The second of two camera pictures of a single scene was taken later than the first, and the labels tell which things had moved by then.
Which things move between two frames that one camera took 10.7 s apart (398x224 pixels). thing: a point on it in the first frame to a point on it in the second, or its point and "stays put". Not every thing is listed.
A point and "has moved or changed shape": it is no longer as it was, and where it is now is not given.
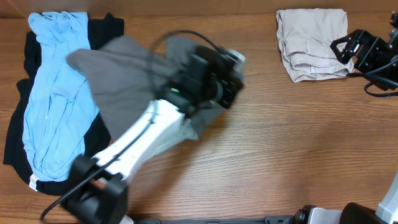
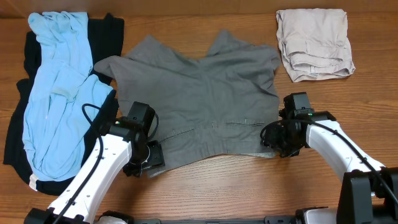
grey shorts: [125, 73] has moved or changed shape
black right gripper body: [374, 56] to [283, 141]
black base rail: [272, 219] stays put
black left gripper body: [224, 93] to [151, 156]
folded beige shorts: [305, 37] stays put
